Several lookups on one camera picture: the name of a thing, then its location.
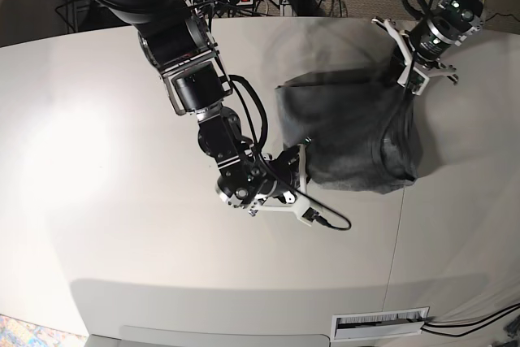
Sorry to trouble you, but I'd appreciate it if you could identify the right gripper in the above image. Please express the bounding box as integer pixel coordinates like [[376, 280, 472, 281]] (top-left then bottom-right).
[[215, 144, 312, 217]]

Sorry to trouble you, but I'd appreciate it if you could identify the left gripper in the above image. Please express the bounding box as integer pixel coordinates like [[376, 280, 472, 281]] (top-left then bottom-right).
[[371, 16, 459, 87]]

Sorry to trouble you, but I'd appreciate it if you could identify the grey T-shirt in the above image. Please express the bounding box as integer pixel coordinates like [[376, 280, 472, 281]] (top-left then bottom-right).
[[275, 57, 422, 194]]

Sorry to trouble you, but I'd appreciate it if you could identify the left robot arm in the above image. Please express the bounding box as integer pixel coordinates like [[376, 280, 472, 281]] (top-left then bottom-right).
[[371, 0, 485, 95]]

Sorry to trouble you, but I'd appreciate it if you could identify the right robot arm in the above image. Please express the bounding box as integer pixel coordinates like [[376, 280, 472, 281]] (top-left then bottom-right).
[[94, 0, 317, 223]]

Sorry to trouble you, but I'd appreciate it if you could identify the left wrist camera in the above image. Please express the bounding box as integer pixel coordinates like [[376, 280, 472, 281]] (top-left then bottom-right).
[[405, 72, 430, 96]]

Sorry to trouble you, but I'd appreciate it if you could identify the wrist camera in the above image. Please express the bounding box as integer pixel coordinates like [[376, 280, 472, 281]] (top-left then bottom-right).
[[405, 72, 430, 96], [297, 207, 322, 227]]

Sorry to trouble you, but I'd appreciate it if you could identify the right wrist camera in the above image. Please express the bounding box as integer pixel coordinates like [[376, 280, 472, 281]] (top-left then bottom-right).
[[297, 207, 322, 227]]

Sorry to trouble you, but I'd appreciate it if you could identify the white cable grommet box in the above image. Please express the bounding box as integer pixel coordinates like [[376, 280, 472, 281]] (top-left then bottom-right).
[[330, 306, 430, 342]]

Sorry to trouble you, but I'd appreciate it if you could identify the black cable pair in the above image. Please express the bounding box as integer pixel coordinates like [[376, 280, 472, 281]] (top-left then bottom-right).
[[422, 301, 520, 338]]

